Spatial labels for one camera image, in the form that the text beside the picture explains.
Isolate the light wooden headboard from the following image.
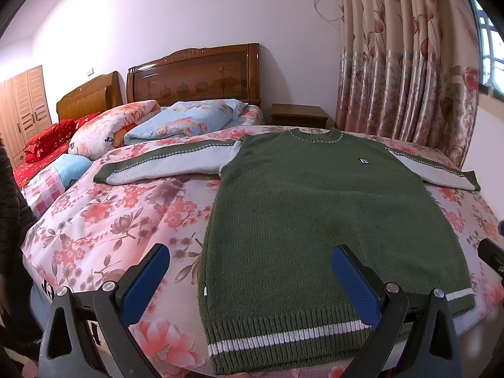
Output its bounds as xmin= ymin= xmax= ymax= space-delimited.
xmin=56 ymin=71 xmax=123 ymax=122

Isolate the dark wooden headboard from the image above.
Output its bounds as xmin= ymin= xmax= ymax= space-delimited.
xmin=126 ymin=43 xmax=261 ymax=107

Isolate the green knit sweater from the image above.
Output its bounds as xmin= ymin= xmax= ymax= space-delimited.
xmin=95 ymin=129 xmax=478 ymax=375

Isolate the window with white grille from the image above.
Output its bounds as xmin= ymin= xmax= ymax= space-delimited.
xmin=470 ymin=0 xmax=504 ymax=102

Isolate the pink floral curtain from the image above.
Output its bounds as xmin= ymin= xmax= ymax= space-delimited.
xmin=335 ymin=0 xmax=480 ymax=166

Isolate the dark wooden nightstand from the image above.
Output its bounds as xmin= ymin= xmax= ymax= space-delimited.
xmin=270 ymin=103 xmax=329 ymax=129

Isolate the orange floral folded blanket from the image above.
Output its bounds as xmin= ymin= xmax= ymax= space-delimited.
xmin=68 ymin=100 xmax=161 ymax=160

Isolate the pink floral quilt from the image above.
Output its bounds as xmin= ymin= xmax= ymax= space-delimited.
xmin=22 ymin=126 xmax=503 ymax=377

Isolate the pink checked blue pillow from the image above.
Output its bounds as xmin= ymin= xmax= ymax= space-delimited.
xmin=21 ymin=154 xmax=92 ymax=219

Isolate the red floral bedding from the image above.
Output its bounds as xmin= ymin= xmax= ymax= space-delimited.
xmin=14 ymin=113 xmax=99 ymax=189

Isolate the light blue floral pillow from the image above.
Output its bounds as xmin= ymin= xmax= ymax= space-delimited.
xmin=124 ymin=99 xmax=247 ymax=145

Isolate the beige louvered wardrobe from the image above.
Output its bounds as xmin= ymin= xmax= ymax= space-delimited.
xmin=0 ymin=66 xmax=51 ymax=169

